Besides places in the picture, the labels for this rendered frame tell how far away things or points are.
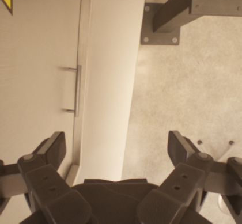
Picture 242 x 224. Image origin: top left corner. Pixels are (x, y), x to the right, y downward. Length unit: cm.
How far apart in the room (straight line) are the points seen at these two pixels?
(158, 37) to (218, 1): 91
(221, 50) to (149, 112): 76
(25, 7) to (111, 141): 53
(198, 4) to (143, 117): 111
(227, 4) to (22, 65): 51
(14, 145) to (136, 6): 52
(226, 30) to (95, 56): 123
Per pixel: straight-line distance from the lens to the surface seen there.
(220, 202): 155
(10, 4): 26
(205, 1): 56
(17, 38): 27
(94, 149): 70
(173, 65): 147
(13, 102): 27
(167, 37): 145
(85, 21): 60
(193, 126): 166
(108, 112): 64
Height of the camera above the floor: 141
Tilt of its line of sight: 75 degrees down
